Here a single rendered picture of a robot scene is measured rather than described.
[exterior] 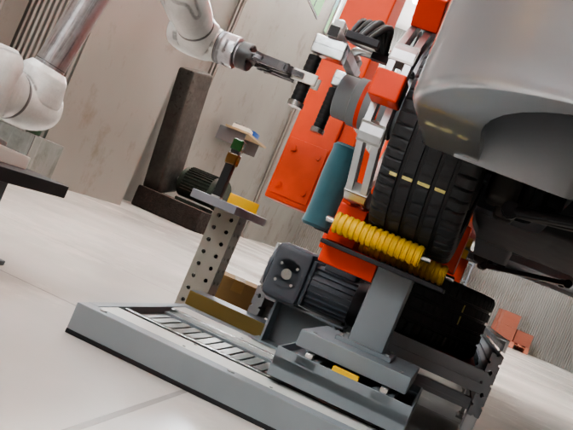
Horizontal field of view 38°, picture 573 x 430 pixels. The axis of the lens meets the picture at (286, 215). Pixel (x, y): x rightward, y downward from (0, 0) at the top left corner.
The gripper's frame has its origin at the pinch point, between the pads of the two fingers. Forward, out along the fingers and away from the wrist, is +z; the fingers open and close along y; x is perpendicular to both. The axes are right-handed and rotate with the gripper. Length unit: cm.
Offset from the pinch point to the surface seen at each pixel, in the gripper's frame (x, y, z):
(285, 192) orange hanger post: -27, -59, -8
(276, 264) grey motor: -50, -39, 3
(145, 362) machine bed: -81, 23, -3
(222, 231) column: -48, -73, -27
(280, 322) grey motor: -67, -56, 9
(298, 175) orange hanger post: -20, -59, -6
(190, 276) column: -67, -73, -31
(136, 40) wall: 72, -508, -313
